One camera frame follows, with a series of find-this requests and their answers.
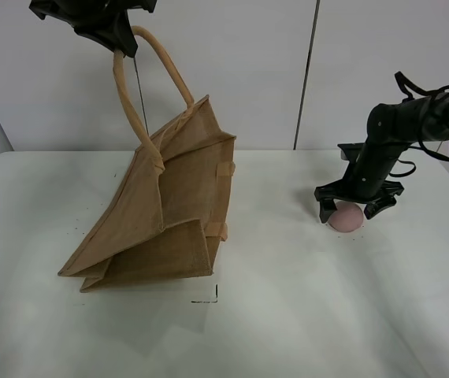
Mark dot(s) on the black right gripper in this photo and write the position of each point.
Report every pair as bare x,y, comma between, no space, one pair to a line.
365,179

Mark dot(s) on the pink peach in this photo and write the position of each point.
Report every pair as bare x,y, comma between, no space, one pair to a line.
348,217

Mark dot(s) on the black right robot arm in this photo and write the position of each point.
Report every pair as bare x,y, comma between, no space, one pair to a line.
391,130

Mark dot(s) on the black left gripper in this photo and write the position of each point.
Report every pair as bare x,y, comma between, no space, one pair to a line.
104,22

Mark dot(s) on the brown linen tote bag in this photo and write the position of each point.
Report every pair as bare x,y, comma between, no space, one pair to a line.
168,215

